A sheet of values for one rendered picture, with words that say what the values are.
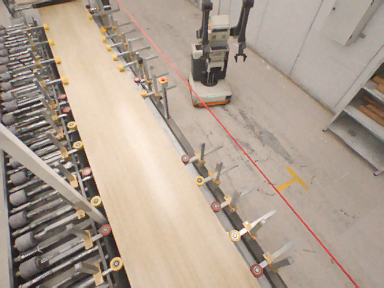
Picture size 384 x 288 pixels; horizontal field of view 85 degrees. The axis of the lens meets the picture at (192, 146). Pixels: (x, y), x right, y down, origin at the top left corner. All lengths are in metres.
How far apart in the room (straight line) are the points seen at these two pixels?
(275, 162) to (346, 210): 0.98
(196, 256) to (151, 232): 0.36
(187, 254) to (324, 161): 2.44
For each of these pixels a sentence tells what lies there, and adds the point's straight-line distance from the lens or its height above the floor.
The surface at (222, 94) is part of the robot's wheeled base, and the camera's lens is 3.45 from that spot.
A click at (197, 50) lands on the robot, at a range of 3.34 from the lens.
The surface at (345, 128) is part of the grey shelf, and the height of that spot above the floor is 0.14.
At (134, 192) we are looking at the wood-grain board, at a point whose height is 0.90.
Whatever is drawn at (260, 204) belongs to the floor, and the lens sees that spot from 2.82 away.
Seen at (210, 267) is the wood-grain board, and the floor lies 0.90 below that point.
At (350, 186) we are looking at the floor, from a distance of 3.46.
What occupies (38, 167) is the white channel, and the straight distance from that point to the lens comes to 1.18.
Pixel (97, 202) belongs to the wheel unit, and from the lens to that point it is 1.88.
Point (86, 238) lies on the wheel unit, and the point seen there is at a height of 0.87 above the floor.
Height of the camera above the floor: 2.53
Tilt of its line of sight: 55 degrees down
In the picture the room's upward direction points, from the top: 1 degrees clockwise
